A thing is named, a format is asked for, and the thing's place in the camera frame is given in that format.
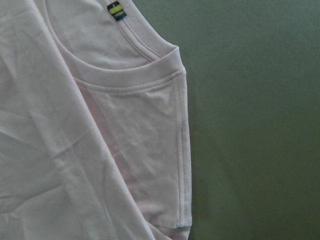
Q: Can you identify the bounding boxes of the pink Snoopy t-shirt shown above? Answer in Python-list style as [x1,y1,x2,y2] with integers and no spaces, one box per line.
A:
[0,0,192,240]

